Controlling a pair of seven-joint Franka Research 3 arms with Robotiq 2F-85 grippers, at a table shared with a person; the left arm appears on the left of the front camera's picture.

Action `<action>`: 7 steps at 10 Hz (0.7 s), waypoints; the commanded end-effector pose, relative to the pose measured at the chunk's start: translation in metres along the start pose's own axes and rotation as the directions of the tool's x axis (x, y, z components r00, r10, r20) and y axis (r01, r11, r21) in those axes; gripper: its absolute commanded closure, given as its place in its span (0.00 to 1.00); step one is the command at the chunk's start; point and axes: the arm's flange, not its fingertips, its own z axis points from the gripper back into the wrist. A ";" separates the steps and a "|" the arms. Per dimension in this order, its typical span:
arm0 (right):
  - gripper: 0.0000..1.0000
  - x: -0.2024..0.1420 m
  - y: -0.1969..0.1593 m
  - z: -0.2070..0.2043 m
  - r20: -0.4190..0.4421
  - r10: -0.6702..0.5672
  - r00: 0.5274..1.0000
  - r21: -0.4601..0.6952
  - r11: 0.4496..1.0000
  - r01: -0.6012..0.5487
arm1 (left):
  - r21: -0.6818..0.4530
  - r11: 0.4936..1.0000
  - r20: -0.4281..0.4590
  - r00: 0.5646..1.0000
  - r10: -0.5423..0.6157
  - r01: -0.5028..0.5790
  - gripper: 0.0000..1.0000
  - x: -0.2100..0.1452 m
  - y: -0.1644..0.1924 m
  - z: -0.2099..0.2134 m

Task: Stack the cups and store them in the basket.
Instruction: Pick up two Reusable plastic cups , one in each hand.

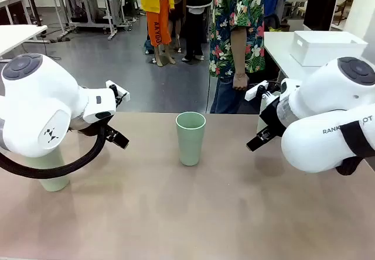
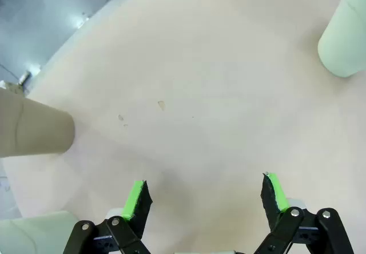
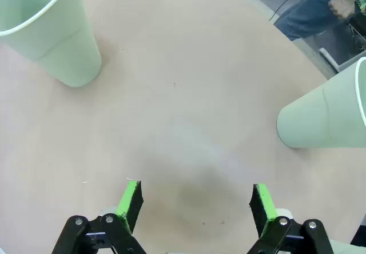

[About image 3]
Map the black office chair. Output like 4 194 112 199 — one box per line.
314 19 366 66

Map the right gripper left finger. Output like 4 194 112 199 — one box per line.
51 180 146 254

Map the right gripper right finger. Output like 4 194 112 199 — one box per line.
247 183 335 254

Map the light green plastic cup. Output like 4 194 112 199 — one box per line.
0 0 102 88
276 56 366 149

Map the person's left hand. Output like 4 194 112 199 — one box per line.
327 0 358 19

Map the person in floral shirt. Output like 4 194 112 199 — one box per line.
273 0 366 42

